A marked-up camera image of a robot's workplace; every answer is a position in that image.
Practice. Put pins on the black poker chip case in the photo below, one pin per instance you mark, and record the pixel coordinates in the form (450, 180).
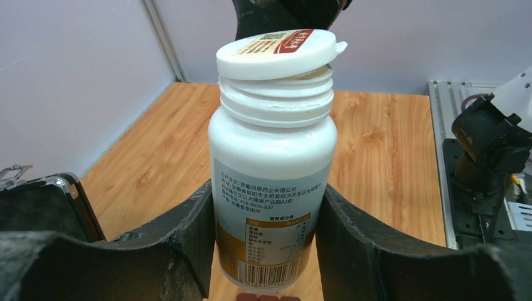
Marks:
(56, 202)

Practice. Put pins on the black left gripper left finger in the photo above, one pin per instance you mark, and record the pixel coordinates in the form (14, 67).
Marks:
(168, 258)

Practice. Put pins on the amber pill jar white lid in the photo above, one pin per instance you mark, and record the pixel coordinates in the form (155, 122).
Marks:
(272, 143)

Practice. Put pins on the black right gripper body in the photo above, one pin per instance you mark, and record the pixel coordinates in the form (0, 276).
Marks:
(259, 17)

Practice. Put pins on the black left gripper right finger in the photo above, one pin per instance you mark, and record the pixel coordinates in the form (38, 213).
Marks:
(362, 258)

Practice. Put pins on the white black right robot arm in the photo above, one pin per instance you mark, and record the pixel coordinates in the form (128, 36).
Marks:
(494, 129)

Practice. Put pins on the brown pill organizer strip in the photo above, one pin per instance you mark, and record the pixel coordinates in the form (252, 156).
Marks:
(255, 297)

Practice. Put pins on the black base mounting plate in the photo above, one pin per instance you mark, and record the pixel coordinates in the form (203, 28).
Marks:
(480, 207)

